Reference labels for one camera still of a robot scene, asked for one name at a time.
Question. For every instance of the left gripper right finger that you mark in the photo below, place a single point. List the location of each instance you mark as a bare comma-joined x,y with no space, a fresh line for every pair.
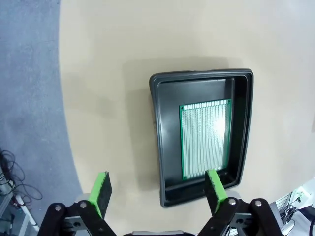
216,194

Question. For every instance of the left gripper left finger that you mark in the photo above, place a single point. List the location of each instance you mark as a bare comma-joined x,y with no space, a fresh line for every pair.
101,194

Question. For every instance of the green perforated circuit board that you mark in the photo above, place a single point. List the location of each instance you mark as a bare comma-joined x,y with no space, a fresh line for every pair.
205,137

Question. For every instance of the black ESD tray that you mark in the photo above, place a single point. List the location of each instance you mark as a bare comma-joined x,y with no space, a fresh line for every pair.
167,147

